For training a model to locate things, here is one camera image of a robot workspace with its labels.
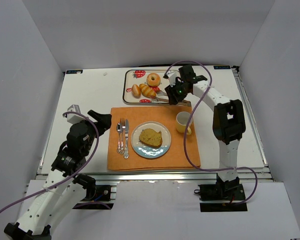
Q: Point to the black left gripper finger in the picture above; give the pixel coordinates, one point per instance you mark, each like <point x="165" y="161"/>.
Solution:
<point x="96" y="115"/>
<point x="103" y="124"/>

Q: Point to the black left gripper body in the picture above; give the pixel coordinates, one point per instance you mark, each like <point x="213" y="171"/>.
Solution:
<point x="95" y="122"/>

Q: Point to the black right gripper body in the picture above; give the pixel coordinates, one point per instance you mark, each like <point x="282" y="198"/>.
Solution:
<point x="172" y="95"/>

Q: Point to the metal serving tongs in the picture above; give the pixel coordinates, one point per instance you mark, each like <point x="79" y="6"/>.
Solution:
<point x="162" y="96"/>

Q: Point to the brown bread slice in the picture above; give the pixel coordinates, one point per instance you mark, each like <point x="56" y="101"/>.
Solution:
<point x="151" y="138"/>

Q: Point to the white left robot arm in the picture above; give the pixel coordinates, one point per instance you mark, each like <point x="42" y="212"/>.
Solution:
<point x="65" y="186"/>

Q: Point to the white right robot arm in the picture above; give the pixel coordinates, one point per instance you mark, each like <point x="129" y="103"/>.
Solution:
<point x="228" y="124"/>

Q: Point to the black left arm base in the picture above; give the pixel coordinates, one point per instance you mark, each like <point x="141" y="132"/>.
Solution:
<point x="97" y="197"/>

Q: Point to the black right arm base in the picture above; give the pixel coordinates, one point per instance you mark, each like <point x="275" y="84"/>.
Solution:
<point x="228" y="196"/>

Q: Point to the striped oblong bread roll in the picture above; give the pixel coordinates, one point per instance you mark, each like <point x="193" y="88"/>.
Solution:
<point x="147" y="91"/>

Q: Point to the small round bread roll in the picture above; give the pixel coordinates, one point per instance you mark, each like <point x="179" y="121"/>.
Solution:
<point x="136" y="91"/>

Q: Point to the silver spoon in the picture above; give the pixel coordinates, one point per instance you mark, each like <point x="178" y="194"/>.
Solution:
<point x="119" y="131"/>

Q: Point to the glazed bagel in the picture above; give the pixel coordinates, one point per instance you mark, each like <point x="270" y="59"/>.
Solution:
<point x="153" y="80"/>

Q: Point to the yellow mug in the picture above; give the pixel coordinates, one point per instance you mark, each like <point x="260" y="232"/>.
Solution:
<point x="183" y="122"/>

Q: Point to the silver fork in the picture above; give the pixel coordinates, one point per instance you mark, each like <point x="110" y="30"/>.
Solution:
<point x="122" y="126"/>

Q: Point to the strawberry pattern tray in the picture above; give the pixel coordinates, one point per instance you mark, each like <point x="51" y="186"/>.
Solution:
<point x="138" y="76"/>

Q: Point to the silver knife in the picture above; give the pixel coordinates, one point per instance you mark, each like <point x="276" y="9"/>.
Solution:
<point x="126" y="131"/>

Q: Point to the ceramic plate with leaf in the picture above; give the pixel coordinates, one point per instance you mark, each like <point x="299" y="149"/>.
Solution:
<point x="148" y="152"/>

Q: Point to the orange placemat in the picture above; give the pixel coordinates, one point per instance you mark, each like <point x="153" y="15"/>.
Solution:
<point x="183" y="152"/>

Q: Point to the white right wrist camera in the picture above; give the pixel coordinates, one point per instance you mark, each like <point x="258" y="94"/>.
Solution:
<point x="171" y="75"/>

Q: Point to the aluminium table rail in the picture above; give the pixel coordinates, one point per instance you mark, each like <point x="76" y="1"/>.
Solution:
<point x="263" y="174"/>

